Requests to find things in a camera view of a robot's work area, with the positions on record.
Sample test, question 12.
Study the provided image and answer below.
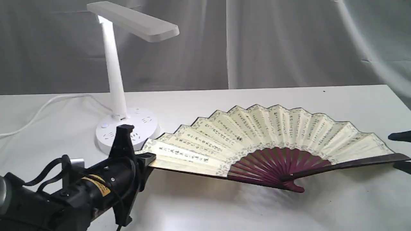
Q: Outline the folding paper fan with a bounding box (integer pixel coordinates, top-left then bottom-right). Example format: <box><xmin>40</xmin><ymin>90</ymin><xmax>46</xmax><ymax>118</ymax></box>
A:
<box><xmin>136</xmin><ymin>104</ymin><xmax>410</xmax><ymax>193</ymax></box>

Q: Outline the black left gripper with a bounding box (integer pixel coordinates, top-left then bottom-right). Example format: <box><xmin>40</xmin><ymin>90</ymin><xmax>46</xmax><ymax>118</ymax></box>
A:
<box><xmin>106</xmin><ymin>124</ymin><xmax>156</xmax><ymax>227</ymax></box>

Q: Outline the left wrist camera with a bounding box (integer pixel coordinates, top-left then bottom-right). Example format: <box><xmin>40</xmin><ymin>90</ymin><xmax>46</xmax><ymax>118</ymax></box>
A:
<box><xmin>62</xmin><ymin>158</ymin><xmax>85</xmax><ymax>188</ymax></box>

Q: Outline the white power cable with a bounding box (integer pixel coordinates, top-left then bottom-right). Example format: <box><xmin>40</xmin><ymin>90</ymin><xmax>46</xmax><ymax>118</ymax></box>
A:
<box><xmin>0</xmin><ymin>94</ymin><xmax>113</xmax><ymax>138</ymax></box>

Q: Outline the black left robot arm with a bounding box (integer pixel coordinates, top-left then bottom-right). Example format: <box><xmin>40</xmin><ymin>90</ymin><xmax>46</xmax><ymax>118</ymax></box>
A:
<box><xmin>1</xmin><ymin>124</ymin><xmax>156</xmax><ymax>231</ymax></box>

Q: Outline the grey backdrop curtain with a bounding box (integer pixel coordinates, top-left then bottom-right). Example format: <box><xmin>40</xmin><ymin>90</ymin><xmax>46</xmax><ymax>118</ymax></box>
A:
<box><xmin>0</xmin><ymin>0</ymin><xmax>410</xmax><ymax>107</ymax></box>

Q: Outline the white desk lamp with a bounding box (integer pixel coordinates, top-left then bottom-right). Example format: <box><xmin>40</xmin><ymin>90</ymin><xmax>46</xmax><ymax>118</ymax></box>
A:
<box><xmin>87</xmin><ymin>1</ymin><xmax>180</xmax><ymax>155</ymax></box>

